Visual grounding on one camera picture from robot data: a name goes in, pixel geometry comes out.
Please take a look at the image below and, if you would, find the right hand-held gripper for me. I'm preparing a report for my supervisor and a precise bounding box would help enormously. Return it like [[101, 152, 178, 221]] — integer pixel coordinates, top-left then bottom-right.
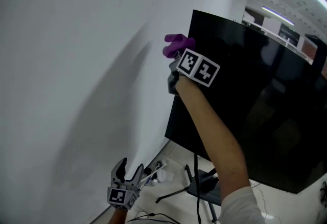
[[167, 48, 221, 95]]

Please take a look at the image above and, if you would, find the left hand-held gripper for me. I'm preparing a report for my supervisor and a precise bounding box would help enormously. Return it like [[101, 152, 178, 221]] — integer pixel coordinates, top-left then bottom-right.
[[106, 158, 145, 210]]

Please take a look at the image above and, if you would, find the purple cloth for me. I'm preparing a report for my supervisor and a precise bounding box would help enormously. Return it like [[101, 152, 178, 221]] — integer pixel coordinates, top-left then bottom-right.
[[162, 33, 197, 59]]

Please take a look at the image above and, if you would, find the large black screen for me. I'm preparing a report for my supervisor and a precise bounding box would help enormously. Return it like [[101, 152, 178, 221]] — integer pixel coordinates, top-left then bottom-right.
[[165, 9, 327, 194]]

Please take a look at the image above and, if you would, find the person's left forearm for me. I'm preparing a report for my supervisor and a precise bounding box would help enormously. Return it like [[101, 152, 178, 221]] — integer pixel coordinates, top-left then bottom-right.
[[107, 207, 128, 224]]

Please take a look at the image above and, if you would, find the person's right forearm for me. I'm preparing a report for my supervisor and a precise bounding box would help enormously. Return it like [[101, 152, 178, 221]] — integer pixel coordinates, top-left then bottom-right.
[[175, 79, 250, 198]]

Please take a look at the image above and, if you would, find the white crumpled cloth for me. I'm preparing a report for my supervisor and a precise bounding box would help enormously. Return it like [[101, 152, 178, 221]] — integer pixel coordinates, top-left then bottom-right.
[[157, 169, 175, 183]]

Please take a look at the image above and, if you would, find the black screen stand base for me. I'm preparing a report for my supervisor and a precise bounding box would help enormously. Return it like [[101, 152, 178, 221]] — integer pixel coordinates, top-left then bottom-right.
[[155, 164, 222, 222]]

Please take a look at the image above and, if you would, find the person's white shirt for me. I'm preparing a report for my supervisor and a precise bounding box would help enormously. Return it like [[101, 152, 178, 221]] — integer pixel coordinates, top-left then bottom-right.
[[221, 186, 267, 224]]

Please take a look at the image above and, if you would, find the black office chair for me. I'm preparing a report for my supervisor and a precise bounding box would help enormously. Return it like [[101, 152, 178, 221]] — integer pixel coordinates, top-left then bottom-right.
[[319, 182, 327, 206]]

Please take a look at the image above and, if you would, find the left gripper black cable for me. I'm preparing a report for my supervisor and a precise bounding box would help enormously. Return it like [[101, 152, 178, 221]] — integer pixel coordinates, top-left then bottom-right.
[[126, 213, 180, 224]]

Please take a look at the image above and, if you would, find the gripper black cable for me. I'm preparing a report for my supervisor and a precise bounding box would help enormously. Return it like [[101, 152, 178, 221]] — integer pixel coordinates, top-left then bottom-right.
[[126, 213, 180, 224], [193, 153, 202, 224]]

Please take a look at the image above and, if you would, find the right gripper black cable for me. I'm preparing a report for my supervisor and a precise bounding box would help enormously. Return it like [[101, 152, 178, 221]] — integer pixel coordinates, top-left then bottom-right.
[[193, 153, 202, 224]]

